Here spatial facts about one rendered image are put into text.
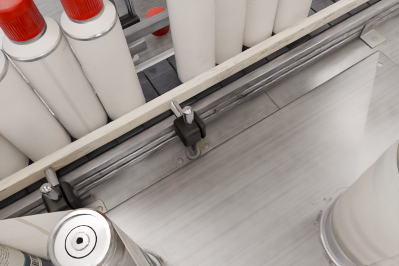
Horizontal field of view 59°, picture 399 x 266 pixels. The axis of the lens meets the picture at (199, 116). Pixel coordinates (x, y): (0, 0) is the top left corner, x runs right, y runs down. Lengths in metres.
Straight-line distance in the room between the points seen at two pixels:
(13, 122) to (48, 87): 0.05
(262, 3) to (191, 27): 0.11
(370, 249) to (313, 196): 0.11
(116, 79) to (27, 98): 0.09
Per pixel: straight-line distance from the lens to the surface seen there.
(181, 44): 0.41
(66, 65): 0.35
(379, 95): 0.51
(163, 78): 0.49
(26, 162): 0.47
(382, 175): 0.27
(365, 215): 0.30
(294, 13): 0.50
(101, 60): 0.35
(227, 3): 0.41
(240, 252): 0.40
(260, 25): 0.48
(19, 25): 0.32
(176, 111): 0.42
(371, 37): 0.64
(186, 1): 0.36
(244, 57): 0.46
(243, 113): 0.51
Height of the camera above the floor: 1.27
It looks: 60 degrees down
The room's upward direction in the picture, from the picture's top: 5 degrees counter-clockwise
